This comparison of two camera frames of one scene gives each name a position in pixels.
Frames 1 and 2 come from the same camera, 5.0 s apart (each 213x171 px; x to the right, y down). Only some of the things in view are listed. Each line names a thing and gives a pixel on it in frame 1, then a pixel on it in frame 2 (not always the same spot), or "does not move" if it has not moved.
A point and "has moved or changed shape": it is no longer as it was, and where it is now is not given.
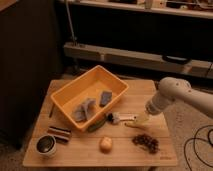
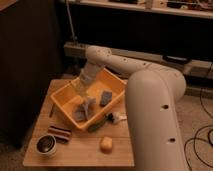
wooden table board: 121,135 does not move
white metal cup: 46,145 does not move
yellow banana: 137,124 has moved or changed shape
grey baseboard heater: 140,58 does not move
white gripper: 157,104 → 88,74
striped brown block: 61,135 does not move
